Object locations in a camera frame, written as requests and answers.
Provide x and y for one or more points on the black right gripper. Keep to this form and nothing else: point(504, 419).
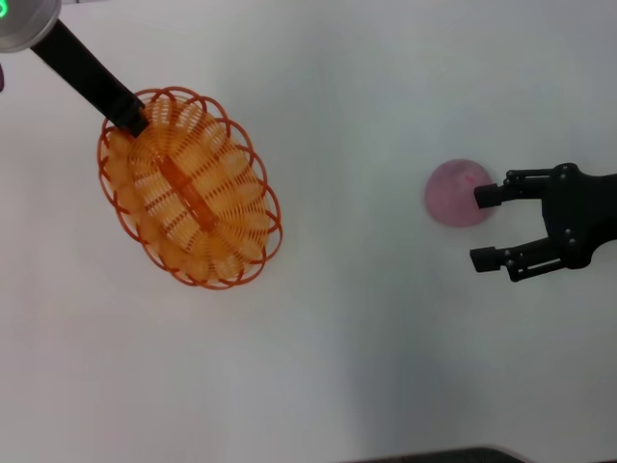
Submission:
point(578, 217)

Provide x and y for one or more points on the orange woven plastic basket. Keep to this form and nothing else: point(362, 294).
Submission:
point(193, 193)

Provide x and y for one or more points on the pink peach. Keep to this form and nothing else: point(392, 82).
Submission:
point(453, 195)

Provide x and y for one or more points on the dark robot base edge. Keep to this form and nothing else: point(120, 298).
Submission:
point(434, 455)

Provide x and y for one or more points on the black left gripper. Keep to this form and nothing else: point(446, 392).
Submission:
point(82, 70)

